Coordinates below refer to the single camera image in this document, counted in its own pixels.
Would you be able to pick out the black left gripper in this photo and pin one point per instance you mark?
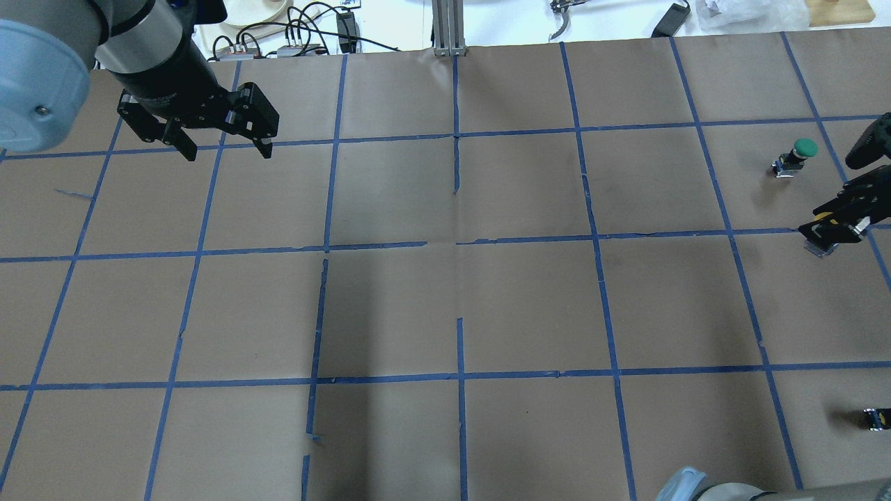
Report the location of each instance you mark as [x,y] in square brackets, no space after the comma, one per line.
[169,78]

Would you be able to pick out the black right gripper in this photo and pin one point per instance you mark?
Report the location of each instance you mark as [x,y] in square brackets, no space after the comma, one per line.
[844,207]

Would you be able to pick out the yellow push button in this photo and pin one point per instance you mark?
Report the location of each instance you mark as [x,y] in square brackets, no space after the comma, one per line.
[820,248]

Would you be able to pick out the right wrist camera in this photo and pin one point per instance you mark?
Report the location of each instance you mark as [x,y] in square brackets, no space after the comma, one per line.
[872,146]

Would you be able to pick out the red push button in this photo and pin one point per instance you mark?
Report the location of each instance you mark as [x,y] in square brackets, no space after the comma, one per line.
[876,419]

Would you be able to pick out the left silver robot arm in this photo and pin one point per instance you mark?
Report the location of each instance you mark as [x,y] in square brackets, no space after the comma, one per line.
[48,49]

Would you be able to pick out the black power adapter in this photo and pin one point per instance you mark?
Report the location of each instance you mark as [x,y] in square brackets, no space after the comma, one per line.
[672,20]

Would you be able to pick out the wooden cutting board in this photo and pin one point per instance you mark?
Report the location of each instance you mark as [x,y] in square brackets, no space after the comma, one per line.
[839,13]

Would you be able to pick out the green push button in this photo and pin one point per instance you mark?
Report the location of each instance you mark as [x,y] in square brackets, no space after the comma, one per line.
[789,164]

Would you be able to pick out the beige plate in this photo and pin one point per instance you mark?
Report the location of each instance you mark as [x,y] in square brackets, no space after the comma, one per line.
[246,12]

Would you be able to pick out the clear plastic bag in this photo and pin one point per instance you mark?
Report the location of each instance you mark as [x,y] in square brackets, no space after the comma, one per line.
[731,17]

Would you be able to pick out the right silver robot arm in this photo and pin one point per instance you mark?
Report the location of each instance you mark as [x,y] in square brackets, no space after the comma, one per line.
[690,483]

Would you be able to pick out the beige tray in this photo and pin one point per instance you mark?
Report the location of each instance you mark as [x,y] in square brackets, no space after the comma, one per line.
[207,34]

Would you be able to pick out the orange usb hub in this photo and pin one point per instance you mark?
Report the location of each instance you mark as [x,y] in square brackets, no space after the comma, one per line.
[290,51]
[236,53]

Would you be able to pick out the aluminium frame post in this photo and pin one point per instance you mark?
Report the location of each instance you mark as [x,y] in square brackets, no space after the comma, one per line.
[448,28]

